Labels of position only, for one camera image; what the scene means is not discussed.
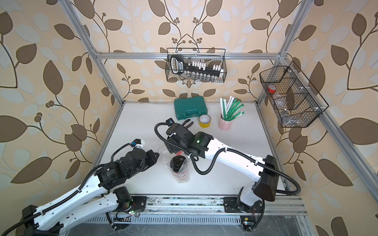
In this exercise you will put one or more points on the yellow tape roll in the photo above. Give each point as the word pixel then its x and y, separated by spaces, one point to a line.
pixel 204 121

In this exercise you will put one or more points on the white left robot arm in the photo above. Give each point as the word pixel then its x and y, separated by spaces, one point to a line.
pixel 101 191

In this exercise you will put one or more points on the aluminium frame rail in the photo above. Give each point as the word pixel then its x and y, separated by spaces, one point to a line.
pixel 152 51

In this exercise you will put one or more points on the clear plastic carrier bag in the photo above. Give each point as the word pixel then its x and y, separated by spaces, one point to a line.
pixel 165 158

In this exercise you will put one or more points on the bundle of wrapped straws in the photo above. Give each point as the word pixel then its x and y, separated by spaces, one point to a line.
pixel 231 109

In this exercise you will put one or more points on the green plastic tool case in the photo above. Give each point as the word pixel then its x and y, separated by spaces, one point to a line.
pixel 186 108

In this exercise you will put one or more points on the black socket set holder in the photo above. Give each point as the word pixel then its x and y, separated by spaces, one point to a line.
pixel 183 66

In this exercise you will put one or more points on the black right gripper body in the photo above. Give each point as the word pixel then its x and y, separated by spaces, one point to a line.
pixel 172 143

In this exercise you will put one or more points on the black wire basket wall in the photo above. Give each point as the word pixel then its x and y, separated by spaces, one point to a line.
pixel 294 98
pixel 196 53

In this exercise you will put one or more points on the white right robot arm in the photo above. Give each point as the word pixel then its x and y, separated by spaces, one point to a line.
pixel 267 179

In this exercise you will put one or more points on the black wire basket right wall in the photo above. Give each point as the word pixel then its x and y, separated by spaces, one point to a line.
pixel 294 98

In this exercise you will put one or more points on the pink metal straw bucket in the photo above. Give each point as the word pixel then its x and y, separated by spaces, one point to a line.
pixel 224 125

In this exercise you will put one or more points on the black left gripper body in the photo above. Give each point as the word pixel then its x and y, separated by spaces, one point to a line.
pixel 146 161

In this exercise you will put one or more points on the orange black cutting pliers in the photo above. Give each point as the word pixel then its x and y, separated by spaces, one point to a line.
pixel 187 123

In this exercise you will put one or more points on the black wire basket back wall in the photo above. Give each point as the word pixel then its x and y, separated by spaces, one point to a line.
pixel 196 53

